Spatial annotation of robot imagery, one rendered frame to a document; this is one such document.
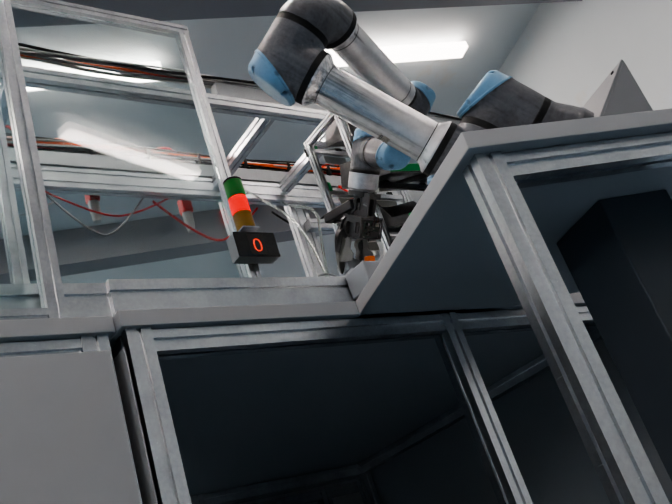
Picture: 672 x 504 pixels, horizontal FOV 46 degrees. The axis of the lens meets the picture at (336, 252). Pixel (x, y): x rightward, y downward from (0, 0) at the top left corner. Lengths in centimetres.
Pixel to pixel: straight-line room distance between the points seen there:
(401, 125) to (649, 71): 391
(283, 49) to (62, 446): 83
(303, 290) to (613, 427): 79
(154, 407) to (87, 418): 11
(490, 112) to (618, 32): 403
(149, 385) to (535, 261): 63
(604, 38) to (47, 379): 486
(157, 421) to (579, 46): 493
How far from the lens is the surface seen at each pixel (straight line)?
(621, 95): 166
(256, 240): 202
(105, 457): 126
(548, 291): 108
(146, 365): 133
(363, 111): 157
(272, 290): 159
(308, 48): 159
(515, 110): 159
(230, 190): 209
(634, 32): 547
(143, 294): 146
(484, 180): 114
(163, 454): 127
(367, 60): 174
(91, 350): 132
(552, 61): 610
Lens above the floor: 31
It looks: 24 degrees up
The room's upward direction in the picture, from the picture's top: 19 degrees counter-clockwise
